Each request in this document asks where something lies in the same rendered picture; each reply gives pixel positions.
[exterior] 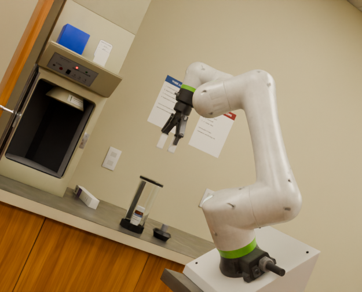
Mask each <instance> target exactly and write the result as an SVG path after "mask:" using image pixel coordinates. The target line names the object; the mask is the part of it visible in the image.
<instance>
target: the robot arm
mask: <svg viewBox="0 0 362 292"><path fill-rule="evenodd" d="M174 94H175V95H176V99H175V100H176V101H177V102H176V104H175V106H174V108H173V109H174V110H175V114H174V113H172V114H171V115H170V117H169V119H168V121H167V122H166V123H165V125H164V126H163V128H162V129H161V132H162V134H161V136H160V139H159V141H158V143H157V145H156V148H159V149H162V148H163V146H164V144H165V142H166V140H167V137H168V135H169V134H168V133H169V132H170V131H171V130H172V128H173V127H174V126H176V129H175V135H174V136H173V139H172V141H171V143H170V145H169V148H168V150H167V151H168V152H170V153H172V154H173V153H174V151H175V149H176V147H177V145H178V142H179V140H180V139H181V138H183V137H184V133H185V128H186V125H187V120H188V116H189V115H190V113H191V111H192V108H194V109H195V111H196V112H197V113H198V114H199V115H200V116H202V117H204V118H215V117H218V116H220V115H223V114H226V113H229V112H231V111H235V110H239V109H242V110H244V112H245V114H246V118H247V123H248V127H249V131H250V136H251V141H252V145H253V153H254V160H255V171H256V182H255V183H254V184H252V185H247V186H243V187H236V188H227V189H221V190H219V191H215V192H213V193H212V194H210V195H209V196H207V197H206V198H205V200H204V201H203V204H202V209H203V212H204V216H205V218H206V221H207V225H208V227H209V230H210V233H211V236H212V239H213V241H214V244H215V247H216V249H217V250H218V251H219V254H220V270H221V272H222V274H223V275H225V276H227V277H229V278H242V277H243V279H244V281H245V282H247V283H249V282H250V281H252V280H255V279H256V278H258V277H259V276H261V275H262V274H264V273H265V272H270V271H271V272H273V273H275V274H277V275H279V276H284V275H285V273H286V271H285V269H283V268H281V267H279V266H277V265H276V260H275V259H274V258H272V257H270V256H269V254H268V252H265V251H263V250H262V249H260V248H259V246H258V245H257V242H256V239H255V231H254V229H256V228H262V227H267V226H270V225H276V224H281V223H285V222H289V221H291V220H293V219H294V218H295V217H296V216H297V215H298V214H299V212H300V210H301V207H302V196H301V193H300V191H299V188H298V186H297V183H296V180H295V177H294V175H293V172H292V169H291V166H290V163H289V160H288V156H287V153H286V149H285V146H284V141H283V136H282V133H281V128H280V122H279V114H278V110H277V98H276V84H275V81H274V79H273V77H272V76H271V75H270V74H269V73H268V72H266V71H264V70H251V71H248V72H245V73H243V74H240V75H238V76H233V75H231V74H227V73H224V72H222V71H219V70H216V69H215V68H213V67H210V66H209V65H207V64H205V63H203V62H199V61H197V62H194V63H192V64H190V65H189V66H188V68H187V69H186V71H185V77H184V81H183V83H182V85H181V88H180V90H179V92H178V93H176V92H175V93H174Z"/></svg>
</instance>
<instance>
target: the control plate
mask: <svg viewBox="0 0 362 292"><path fill-rule="evenodd" d="M53 64H55V66H53ZM47 67H49V68H51V69H53V70H55V71H57V72H59V73H61V74H63V75H65V76H67V77H69V78H72V79H74V80H76V81H78V82H80V83H82V84H84V85H86V86H88V87H90V85H91V84H92V83H93V81H94V80H95V78H96V77H97V75H98V73H96V72H94V71H92V70H90V69H88V68H86V67H84V66H82V65H80V64H78V63H76V62H74V61H72V60H70V59H68V58H66V57H64V56H62V55H60V54H58V53H56V52H55V53H54V55H53V56H52V58H51V59H50V61H49V63H48V64H47ZM60 67H62V68H63V69H62V70H60V69H59V68H60ZM76 67H78V69H77V68H76ZM67 69H69V70H71V72H70V74H66V71H67ZM86 71H87V72H88V73H85V72H86ZM74 74H76V75H74ZM80 76H81V78H79V77H80ZM85 79H87V80H86V81H85Z"/></svg>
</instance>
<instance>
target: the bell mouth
mask: <svg viewBox="0 0 362 292"><path fill-rule="evenodd" d="M46 95H47V96H49V97H51V98H53V99H55V100H57V101H60V102H62V103H64V104H66V105H69V106H71V107H73V108H76V109H78V110H80V111H83V97H81V96H79V95H77V94H75V93H73V92H71V91H69V90H66V89H64V88H62V87H59V86H55V87H53V88H52V89H51V90H50V91H48V92H47V93H46Z"/></svg>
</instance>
